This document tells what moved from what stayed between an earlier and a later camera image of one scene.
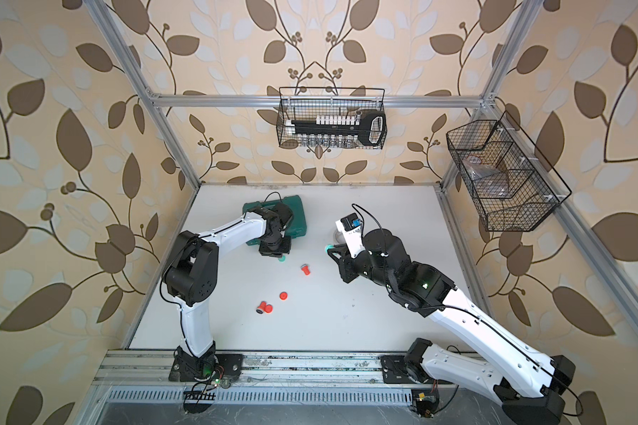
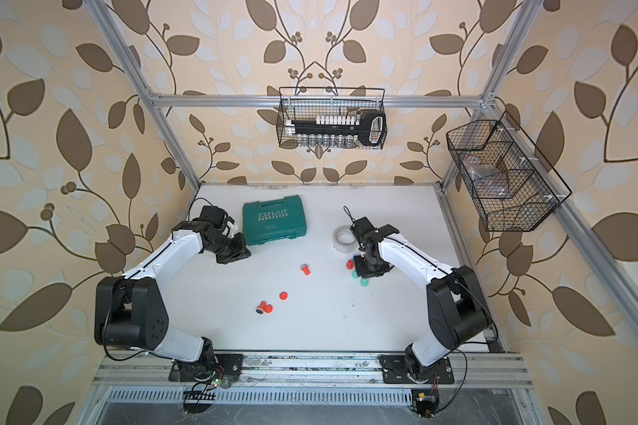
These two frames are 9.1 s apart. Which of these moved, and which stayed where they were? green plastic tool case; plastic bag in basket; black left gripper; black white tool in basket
Moved: black left gripper
Stayed: plastic bag in basket; green plastic tool case; black white tool in basket
